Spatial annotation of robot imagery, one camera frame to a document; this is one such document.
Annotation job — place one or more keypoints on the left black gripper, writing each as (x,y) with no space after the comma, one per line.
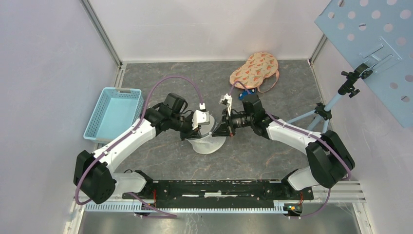
(190,133)

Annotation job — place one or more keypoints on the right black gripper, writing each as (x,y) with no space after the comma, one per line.
(223,130)

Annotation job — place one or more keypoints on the white mesh laundry bag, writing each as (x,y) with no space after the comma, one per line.
(209,144)

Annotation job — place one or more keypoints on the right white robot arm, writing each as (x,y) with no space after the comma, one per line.
(328,158)

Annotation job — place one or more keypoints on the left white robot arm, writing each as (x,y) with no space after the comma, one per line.
(95,174)

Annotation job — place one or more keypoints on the floral peach laundry bag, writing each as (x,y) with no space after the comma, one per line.
(258,67)

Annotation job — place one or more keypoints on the blue toy car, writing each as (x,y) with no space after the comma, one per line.
(245,93)

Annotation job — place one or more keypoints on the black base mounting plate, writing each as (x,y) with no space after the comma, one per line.
(262,188)

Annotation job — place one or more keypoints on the light blue plastic basket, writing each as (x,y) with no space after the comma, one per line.
(116,110)

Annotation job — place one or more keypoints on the light blue tripod stand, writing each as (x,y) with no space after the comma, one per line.
(322,111)

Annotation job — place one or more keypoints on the blue perforated panel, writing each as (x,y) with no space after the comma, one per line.
(378,33)

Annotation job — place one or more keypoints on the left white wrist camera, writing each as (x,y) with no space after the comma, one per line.
(200,117)

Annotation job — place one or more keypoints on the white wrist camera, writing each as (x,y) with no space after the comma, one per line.
(227,101)
(200,117)

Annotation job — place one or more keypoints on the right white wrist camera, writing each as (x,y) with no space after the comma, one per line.
(227,101)

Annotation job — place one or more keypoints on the light blue slotted cable duct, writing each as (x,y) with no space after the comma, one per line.
(138,207)

